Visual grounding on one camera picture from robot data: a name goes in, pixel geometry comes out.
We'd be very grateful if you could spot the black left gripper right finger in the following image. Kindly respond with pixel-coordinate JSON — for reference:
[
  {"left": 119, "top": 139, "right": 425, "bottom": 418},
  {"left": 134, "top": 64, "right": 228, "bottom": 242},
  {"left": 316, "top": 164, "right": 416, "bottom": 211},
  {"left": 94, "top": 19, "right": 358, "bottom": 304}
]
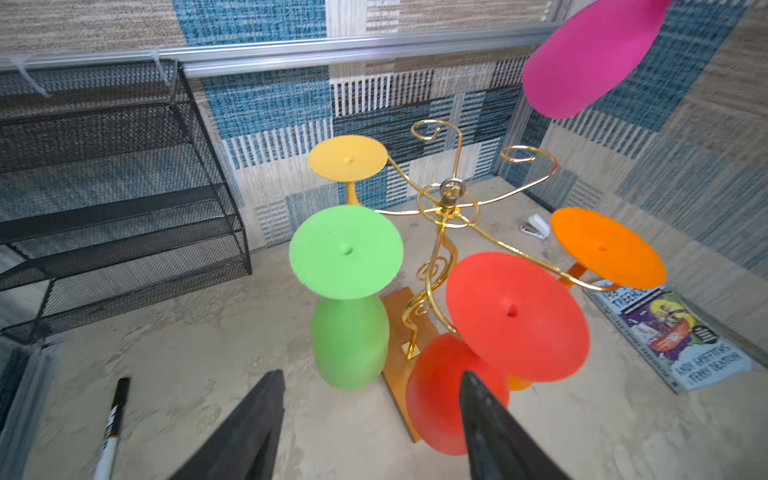
[{"left": 459, "top": 371, "right": 570, "bottom": 480}]

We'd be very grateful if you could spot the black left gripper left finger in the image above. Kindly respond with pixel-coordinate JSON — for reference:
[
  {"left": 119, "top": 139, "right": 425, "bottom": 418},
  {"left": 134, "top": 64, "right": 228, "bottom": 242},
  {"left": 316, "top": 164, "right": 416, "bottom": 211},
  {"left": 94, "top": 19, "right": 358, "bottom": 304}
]
[{"left": 172, "top": 370, "right": 286, "bottom": 479}]

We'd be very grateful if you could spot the light orange plastic wine glass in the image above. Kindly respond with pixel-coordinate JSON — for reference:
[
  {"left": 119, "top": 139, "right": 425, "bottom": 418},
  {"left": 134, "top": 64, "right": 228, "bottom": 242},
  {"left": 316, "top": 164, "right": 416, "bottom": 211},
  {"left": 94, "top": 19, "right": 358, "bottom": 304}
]
[{"left": 508, "top": 206, "right": 668, "bottom": 392}]

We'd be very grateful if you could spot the magenta plastic wine glass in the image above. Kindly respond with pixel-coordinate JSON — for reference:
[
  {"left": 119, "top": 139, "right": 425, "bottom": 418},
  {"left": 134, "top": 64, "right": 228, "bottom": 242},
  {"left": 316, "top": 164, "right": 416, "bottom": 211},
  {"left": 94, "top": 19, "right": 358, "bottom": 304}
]
[{"left": 522, "top": 0, "right": 672, "bottom": 120}]

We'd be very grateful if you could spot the red plastic wine glass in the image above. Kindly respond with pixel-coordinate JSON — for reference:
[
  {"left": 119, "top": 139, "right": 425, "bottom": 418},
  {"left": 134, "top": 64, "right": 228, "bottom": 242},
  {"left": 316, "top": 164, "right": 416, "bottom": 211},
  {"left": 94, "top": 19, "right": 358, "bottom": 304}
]
[{"left": 406, "top": 252, "right": 590, "bottom": 456}]

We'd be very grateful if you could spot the green plastic wine glass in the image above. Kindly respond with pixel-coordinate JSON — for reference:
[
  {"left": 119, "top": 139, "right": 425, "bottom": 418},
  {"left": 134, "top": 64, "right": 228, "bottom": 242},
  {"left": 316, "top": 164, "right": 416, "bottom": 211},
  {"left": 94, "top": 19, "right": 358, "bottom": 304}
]
[{"left": 289, "top": 205, "right": 404, "bottom": 391}]

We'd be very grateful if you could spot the black mesh shelf rack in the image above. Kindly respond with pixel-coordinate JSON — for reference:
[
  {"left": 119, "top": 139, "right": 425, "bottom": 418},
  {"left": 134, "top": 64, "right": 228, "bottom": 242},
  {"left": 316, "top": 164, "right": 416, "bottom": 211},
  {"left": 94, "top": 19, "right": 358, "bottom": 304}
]
[{"left": 1, "top": 60, "right": 251, "bottom": 344}]

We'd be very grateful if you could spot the yellow plastic wine glass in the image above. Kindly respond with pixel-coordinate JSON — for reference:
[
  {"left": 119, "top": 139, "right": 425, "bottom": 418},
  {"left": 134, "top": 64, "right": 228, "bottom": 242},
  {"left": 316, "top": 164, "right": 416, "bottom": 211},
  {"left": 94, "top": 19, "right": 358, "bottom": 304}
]
[{"left": 308, "top": 135, "right": 390, "bottom": 206}]

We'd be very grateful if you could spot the black marker pen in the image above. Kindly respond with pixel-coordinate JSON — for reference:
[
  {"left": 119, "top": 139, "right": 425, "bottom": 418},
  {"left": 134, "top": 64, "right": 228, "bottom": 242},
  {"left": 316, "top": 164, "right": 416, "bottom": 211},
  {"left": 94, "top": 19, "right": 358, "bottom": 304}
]
[{"left": 93, "top": 377, "right": 131, "bottom": 480}]

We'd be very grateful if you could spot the treehouse paperback book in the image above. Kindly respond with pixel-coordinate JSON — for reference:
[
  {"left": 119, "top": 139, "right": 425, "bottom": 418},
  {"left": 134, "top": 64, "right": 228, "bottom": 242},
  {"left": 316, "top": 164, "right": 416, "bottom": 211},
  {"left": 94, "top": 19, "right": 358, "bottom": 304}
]
[{"left": 586, "top": 286, "right": 753, "bottom": 394}]

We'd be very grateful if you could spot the white stapler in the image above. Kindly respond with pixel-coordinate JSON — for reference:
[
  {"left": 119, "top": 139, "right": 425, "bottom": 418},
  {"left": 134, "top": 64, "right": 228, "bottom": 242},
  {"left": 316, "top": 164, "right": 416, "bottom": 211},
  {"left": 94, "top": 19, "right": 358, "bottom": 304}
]
[{"left": 519, "top": 214, "right": 551, "bottom": 240}]

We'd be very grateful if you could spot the gold wire wine glass rack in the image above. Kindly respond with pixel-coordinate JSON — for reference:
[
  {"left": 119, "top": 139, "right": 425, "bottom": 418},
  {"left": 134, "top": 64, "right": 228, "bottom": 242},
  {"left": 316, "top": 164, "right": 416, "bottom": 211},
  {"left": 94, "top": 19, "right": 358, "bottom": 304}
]
[{"left": 382, "top": 119, "right": 620, "bottom": 443}]

